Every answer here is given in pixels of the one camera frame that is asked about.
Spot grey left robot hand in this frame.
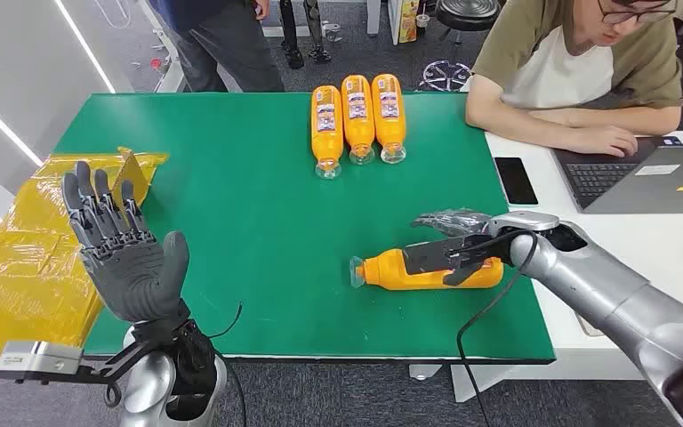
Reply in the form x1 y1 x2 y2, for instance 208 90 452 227
61 160 192 326

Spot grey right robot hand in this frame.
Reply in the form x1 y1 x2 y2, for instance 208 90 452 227
411 207 494 238

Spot orange juice bottle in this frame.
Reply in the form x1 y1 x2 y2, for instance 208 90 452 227
310 85 346 181
341 75 377 166
349 247 505 293
371 73 407 165

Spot black smartphone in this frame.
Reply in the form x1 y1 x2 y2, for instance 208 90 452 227
493 157 540 206

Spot yellow film-wrapped cardboard box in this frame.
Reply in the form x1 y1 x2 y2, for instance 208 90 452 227
0 147 171 362

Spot green table mat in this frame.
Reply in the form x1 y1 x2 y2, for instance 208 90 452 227
52 92 557 362

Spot chrome stool base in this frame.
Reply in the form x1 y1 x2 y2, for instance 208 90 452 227
418 59 473 93

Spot seated person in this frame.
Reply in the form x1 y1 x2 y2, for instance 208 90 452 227
465 0 683 158

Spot grey laptop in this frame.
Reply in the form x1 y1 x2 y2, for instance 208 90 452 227
553 136 683 215

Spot orange printed carton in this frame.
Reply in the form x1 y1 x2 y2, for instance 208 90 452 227
397 0 421 44

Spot black stool seat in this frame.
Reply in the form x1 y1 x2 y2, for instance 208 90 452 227
433 0 502 32

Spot black robot legs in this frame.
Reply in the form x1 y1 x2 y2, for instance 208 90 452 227
277 0 333 70

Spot standing person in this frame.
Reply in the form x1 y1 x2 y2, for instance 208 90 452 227
147 0 286 93

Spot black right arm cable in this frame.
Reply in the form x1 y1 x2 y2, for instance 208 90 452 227
454 231 540 427

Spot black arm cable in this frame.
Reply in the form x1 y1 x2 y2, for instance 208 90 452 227
454 231 540 427
208 302 249 427

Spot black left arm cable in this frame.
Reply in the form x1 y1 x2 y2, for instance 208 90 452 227
208 302 249 427

